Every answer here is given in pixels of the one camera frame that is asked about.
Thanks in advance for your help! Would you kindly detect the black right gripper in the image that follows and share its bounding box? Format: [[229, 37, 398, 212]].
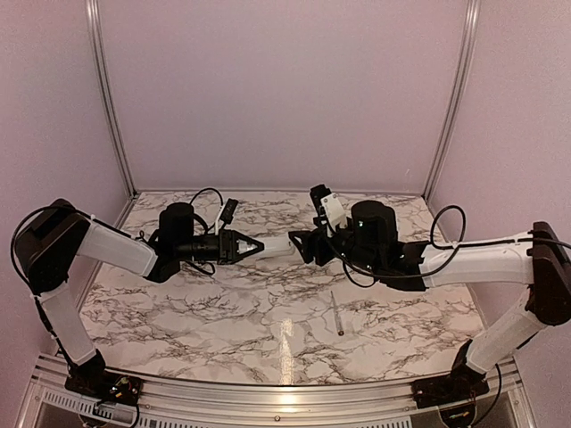
[[289, 216, 382, 275]]

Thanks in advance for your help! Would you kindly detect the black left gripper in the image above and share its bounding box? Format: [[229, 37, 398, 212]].
[[175, 227, 264, 265]]

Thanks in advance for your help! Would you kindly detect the white remote control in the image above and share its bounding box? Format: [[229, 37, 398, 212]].
[[260, 235, 295, 258]]

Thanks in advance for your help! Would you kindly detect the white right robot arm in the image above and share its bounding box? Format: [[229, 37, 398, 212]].
[[288, 185, 570, 399]]

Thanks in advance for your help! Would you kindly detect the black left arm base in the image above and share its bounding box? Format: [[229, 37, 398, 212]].
[[65, 366, 143, 406]]

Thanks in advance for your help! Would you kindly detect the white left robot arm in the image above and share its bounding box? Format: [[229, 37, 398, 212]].
[[11, 199, 265, 397]]

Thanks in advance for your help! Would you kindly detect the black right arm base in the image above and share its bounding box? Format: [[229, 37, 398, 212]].
[[411, 366, 490, 408]]

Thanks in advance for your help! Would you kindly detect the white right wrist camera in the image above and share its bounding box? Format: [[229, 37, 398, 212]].
[[320, 193, 348, 238]]

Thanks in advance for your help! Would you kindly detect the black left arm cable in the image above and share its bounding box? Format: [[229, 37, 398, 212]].
[[11, 186, 228, 428]]

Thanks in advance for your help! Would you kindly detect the aluminium front rail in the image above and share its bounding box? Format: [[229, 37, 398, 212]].
[[26, 351, 536, 428]]

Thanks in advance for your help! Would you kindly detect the aluminium frame right post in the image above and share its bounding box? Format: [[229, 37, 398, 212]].
[[422, 0, 481, 202]]

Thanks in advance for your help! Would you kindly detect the aluminium frame post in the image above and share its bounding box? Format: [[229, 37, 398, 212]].
[[422, 0, 481, 202], [85, 0, 137, 199]]

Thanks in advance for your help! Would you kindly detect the aluminium frame left post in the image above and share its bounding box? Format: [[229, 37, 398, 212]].
[[85, 0, 137, 199]]

